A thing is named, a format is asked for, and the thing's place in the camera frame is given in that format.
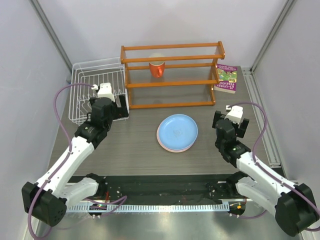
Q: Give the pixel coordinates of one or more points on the white wire dish rack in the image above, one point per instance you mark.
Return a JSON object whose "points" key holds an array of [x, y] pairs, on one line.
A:
{"points": [[95, 72]]}

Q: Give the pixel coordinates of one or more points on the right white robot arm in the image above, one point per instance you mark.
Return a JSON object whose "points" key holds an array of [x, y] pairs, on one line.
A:
{"points": [[293, 206]]}

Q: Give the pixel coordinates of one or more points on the orange mug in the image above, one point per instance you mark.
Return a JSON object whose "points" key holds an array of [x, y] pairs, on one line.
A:
{"points": [[157, 68]]}

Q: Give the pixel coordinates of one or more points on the white slotted cable duct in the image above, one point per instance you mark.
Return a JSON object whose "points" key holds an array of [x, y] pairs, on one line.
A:
{"points": [[89, 207]]}

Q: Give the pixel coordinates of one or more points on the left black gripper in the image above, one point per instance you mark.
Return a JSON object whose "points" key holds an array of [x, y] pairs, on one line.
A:
{"points": [[122, 112]]}

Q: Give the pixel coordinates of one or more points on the purple children's book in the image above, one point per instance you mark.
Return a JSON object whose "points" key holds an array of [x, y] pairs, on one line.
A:
{"points": [[227, 78]]}

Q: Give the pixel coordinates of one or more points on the blue plate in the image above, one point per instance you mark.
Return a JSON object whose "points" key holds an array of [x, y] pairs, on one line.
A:
{"points": [[177, 132]]}

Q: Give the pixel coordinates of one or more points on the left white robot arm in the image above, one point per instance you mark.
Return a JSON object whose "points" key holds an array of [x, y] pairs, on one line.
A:
{"points": [[48, 199]]}

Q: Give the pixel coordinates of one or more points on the orange wooden shelf rack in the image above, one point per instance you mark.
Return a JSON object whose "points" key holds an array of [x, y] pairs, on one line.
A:
{"points": [[188, 66]]}

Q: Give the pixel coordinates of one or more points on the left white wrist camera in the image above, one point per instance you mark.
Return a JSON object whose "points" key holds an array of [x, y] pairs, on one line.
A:
{"points": [[104, 90]]}

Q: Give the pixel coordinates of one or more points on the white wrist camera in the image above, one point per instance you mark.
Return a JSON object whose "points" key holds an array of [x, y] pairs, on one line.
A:
{"points": [[104, 90], [234, 114]]}

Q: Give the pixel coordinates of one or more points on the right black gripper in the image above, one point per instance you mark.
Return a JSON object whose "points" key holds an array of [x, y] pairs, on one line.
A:
{"points": [[240, 131]]}

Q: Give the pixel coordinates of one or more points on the pink plate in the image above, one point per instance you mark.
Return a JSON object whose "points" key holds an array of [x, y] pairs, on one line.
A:
{"points": [[169, 149]]}

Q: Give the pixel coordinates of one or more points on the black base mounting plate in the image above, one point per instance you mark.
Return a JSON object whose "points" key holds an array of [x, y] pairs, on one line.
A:
{"points": [[169, 190]]}

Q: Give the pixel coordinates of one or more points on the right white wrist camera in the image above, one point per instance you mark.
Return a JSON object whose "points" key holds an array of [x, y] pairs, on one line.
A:
{"points": [[234, 114]]}

